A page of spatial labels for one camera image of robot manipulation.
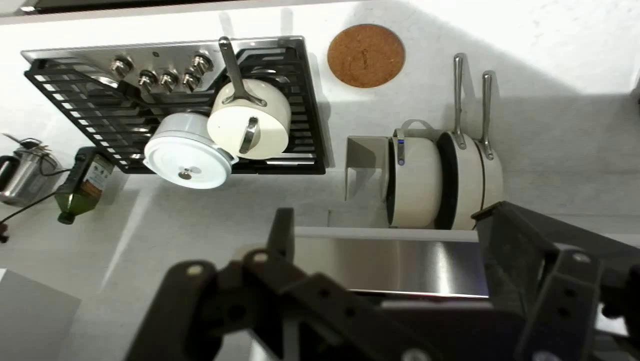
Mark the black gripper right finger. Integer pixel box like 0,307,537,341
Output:
468,199,640,361

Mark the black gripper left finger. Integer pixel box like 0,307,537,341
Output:
124,207,416,361

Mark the large cream frying pan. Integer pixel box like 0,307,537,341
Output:
434,53,485,231

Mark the white lidded pot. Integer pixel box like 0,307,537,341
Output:
141,110,236,193

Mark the dark green oil bottle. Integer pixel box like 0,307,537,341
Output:
53,146,116,226

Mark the cream stock pot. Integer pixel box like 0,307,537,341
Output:
384,119,443,231

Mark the stainless kettle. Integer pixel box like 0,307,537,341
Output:
0,132,60,207

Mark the metal pan rack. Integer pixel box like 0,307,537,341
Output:
344,135,391,203

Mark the black gas cooktop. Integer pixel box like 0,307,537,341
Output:
20,36,327,177

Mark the round cork trivet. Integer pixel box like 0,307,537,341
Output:
326,22,408,90

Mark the black kettle cable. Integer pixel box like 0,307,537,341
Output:
0,188,66,245

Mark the cream saucepan with long handle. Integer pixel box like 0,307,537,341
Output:
206,36,294,163

